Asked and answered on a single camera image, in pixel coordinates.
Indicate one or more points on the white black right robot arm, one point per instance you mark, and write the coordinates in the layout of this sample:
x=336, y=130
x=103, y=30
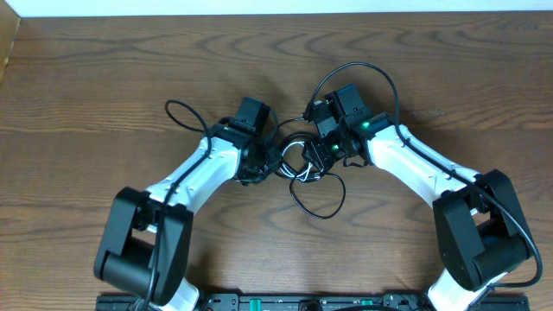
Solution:
x=481, y=230

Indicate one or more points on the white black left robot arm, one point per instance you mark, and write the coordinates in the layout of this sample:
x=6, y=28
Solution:
x=145, y=244

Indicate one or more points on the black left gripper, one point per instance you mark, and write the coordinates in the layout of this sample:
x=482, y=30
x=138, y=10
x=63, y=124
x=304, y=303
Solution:
x=276, y=160

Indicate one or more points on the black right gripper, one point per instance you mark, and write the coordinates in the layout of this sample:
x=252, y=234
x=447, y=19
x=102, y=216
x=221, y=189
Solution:
x=319, y=158

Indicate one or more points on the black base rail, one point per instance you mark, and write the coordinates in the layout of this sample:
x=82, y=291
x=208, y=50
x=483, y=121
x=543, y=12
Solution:
x=408, y=302

